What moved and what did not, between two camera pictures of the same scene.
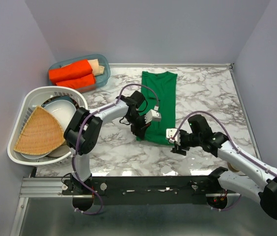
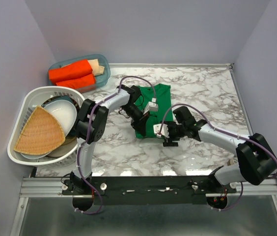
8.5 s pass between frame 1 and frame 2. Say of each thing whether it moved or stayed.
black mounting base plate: stayed
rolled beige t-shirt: stayed
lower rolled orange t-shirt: stayed
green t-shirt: moved
